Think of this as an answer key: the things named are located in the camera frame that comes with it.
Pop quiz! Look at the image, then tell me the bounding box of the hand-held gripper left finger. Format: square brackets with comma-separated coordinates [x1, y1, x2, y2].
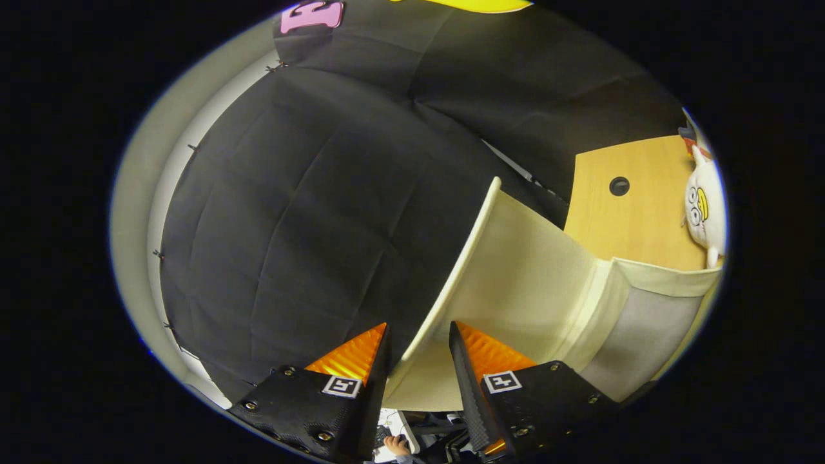
[229, 322, 393, 463]

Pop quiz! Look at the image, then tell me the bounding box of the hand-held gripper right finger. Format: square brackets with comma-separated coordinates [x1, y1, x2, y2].
[449, 320, 623, 459]

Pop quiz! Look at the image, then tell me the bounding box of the beige fabric storage box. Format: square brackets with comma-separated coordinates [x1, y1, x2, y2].
[383, 176, 724, 412]

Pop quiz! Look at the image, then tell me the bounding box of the white duck plush toy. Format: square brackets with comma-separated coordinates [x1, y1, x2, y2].
[683, 147, 728, 270]

